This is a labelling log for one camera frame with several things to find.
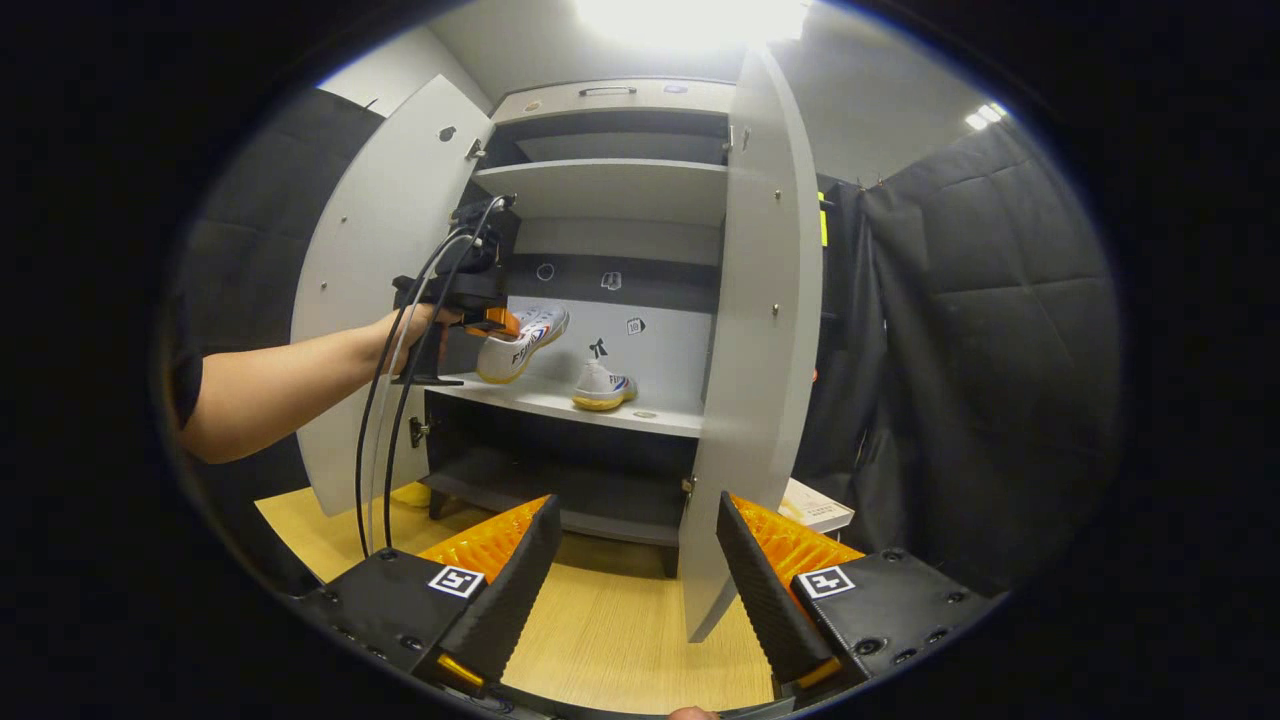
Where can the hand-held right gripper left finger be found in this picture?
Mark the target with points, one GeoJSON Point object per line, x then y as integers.
{"type": "Point", "coordinates": [515, 600]}

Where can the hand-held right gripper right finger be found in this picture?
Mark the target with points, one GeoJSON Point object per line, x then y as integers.
{"type": "Point", "coordinates": [765, 600]}

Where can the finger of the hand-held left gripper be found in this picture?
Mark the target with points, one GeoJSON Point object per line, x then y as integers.
{"type": "Point", "coordinates": [497, 320]}

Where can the white shoe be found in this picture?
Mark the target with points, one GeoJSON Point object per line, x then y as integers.
{"type": "Point", "coordinates": [600, 388]}
{"type": "Point", "coordinates": [515, 355]}

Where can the grey shoe cabinet door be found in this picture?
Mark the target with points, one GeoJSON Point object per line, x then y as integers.
{"type": "Point", "coordinates": [400, 200]}
{"type": "Point", "coordinates": [760, 400]}

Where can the dark grey cabinet shelf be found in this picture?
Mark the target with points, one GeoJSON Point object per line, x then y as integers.
{"type": "Point", "coordinates": [600, 505]}

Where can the person's black sleeve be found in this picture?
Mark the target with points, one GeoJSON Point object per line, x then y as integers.
{"type": "Point", "coordinates": [186, 385]}

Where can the ceiling light panel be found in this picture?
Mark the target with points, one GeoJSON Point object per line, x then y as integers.
{"type": "Point", "coordinates": [690, 20]}
{"type": "Point", "coordinates": [985, 115]}

